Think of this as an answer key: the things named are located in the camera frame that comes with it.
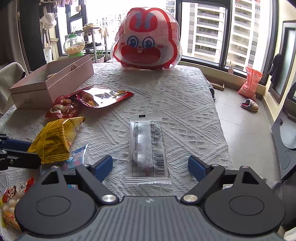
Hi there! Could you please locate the blue white candy packet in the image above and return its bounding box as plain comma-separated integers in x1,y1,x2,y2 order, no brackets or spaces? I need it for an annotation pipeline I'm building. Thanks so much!
61,143,89,171

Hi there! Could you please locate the yellow snack packet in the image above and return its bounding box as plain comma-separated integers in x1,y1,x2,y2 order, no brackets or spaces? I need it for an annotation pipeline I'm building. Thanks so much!
28,116,85,164

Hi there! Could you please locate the clear snack bar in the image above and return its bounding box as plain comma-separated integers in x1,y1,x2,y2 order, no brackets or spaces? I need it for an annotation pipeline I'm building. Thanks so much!
125,115,171,185

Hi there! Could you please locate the red pancake snack packet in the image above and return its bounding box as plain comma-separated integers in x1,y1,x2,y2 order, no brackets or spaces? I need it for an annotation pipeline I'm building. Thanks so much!
45,95,80,119

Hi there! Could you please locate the red cartoon snack bag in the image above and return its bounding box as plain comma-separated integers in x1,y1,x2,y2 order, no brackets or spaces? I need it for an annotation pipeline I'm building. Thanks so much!
1,177,35,230

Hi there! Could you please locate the beige cloth on chair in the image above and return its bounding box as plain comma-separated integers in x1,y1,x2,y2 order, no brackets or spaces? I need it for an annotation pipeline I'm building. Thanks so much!
1,62,26,115

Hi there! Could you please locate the large red foil snack bag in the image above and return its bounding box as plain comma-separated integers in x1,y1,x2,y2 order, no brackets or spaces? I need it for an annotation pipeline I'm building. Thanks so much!
75,86,134,108

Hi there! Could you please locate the patterned slipper on floor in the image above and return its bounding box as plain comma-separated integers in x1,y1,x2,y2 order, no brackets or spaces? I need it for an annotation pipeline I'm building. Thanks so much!
240,98,259,112

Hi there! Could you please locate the pink cardboard box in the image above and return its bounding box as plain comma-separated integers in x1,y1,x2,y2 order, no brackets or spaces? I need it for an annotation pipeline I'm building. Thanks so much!
10,55,94,110

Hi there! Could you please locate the white quilted tablecloth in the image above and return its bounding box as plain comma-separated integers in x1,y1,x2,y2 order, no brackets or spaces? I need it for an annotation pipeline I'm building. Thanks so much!
0,62,234,241

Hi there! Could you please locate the sneaker beside table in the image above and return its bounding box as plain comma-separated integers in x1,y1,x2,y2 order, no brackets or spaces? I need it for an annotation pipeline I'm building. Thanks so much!
209,82,216,101

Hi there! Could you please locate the black round-window appliance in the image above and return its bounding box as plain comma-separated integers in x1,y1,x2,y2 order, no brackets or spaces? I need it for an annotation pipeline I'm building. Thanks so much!
270,82,296,181

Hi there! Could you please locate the orange chip bag on floor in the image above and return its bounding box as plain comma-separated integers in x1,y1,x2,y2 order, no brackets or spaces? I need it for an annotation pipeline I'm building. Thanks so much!
237,67,262,101

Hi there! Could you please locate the potted plant planter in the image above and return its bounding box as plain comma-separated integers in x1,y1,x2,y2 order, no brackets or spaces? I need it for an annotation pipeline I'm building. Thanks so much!
92,50,110,63

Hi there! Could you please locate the green gumball candy dispenser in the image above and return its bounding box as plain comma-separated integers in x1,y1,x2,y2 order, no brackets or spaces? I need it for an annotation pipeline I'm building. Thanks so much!
63,34,85,57

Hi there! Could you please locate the metal plant shelf rack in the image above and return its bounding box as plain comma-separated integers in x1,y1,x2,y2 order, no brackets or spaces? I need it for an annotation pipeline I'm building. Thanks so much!
82,23,109,57

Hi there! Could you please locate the red white bunny snack bag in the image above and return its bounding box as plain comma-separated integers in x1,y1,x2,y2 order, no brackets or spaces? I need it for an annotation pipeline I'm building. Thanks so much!
111,8,182,70

